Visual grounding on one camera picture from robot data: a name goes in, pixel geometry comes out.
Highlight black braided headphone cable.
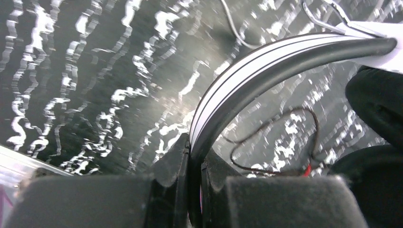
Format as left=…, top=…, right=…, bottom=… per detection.
left=225, top=107, right=330, bottom=177

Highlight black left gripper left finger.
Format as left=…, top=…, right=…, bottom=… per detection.
left=6, top=133, right=190, bottom=228

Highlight aluminium frame rail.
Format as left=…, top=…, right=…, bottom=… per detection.
left=0, top=146, right=71, bottom=188

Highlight black and white headphones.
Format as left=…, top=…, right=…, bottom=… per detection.
left=186, top=22, right=403, bottom=228

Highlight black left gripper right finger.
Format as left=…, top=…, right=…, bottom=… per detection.
left=201, top=151, right=367, bottom=228

